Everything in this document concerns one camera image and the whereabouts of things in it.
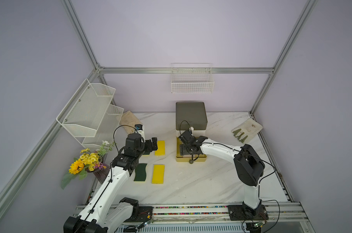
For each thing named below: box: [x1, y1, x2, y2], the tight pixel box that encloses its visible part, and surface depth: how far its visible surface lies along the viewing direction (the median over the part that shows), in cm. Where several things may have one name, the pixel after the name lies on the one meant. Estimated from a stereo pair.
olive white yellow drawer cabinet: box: [175, 101, 208, 148], surface depth 93 cm
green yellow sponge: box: [133, 163, 148, 183], surface depth 87 cm
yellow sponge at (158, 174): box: [151, 164, 166, 184], surface depth 88 cm
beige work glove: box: [119, 110, 143, 134], surface depth 120 cm
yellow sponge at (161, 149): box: [154, 140, 166, 156], surface depth 101 cm
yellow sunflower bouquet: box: [60, 140, 116, 190], surface depth 67 cm
